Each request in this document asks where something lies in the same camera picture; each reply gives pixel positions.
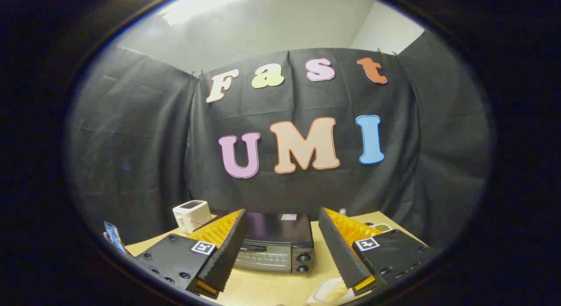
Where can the white sectioned dish with seeds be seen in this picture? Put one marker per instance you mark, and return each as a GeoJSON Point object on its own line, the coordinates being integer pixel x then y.
{"type": "Point", "coordinates": [382, 227]}

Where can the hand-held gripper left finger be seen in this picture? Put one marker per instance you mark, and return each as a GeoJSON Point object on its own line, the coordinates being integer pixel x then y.
{"type": "Point", "coordinates": [228, 249]}

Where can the black backdrop cloth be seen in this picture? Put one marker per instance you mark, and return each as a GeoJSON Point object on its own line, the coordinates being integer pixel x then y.
{"type": "Point", "coordinates": [153, 144]}

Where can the smartphone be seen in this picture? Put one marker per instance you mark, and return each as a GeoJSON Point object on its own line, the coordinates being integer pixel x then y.
{"type": "Point", "coordinates": [115, 238]}

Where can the white pop-up toaster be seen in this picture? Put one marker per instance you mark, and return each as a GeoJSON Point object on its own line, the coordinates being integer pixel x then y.
{"type": "Point", "coordinates": [191, 216]}

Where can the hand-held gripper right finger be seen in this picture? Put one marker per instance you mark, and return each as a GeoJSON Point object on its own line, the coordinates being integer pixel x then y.
{"type": "Point", "coordinates": [337, 249]}

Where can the white plate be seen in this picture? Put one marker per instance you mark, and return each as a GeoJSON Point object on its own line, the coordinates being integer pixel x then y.
{"type": "Point", "coordinates": [317, 295]}

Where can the black toaster oven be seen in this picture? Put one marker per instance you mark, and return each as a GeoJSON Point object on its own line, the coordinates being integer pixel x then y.
{"type": "Point", "coordinates": [276, 229]}

